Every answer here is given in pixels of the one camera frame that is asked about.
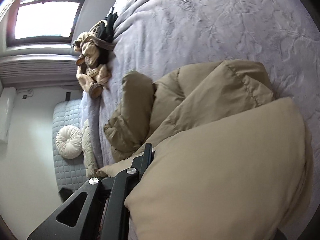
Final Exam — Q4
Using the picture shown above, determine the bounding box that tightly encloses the tan puffer jacket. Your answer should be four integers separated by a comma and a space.
98, 60, 313, 239

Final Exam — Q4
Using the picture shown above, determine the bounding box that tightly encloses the dark clothing pile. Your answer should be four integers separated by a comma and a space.
90, 7, 118, 65

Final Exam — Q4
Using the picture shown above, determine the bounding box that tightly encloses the grey quilted mattress pad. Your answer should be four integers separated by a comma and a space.
52, 99, 87, 191

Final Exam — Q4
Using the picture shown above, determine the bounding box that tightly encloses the cream quilted comforter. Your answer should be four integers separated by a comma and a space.
82, 119, 98, 179

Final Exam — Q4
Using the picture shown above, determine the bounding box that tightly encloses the round white cushion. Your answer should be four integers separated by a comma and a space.
55, 125, 82, 159

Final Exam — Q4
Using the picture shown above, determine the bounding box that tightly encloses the cream striped knit garment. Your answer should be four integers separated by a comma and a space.
73, 31, 113, 99

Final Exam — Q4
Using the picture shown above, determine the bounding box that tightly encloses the white radiator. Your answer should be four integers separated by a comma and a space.
1, 54, 79, 89

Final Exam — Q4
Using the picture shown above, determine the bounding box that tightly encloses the bright window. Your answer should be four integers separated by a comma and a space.
7, 0, 85, 47

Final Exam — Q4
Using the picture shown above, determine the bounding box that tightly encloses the lavender plush bed blanket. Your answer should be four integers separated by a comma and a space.
82, 0, 319, 239

